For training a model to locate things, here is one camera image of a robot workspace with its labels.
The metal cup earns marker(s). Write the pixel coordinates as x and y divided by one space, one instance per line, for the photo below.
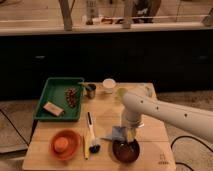
90 90

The green translucent cup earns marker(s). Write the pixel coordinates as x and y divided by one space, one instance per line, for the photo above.
120 93

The tan wooden block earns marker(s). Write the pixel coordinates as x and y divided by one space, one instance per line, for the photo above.
53 109

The orange round object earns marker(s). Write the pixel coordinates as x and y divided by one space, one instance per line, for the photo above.
61 144

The bunch of red grapes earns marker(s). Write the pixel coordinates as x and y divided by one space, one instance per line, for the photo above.
71 94

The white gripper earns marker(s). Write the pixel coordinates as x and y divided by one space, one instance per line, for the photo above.
131 121

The black white dish brush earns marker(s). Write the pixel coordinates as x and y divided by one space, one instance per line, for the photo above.
94 141

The yellow stick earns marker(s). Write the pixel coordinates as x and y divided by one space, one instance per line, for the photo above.
86 146

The white cup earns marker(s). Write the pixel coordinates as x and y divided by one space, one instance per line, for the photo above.
109 85

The green plastic tray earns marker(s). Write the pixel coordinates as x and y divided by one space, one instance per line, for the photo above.
54 92

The orange bowl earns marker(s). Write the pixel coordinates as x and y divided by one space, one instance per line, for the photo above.
74 142

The dark purple bowl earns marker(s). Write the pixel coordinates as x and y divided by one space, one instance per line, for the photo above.
126 152

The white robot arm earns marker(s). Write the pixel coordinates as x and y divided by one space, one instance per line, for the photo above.
196 121

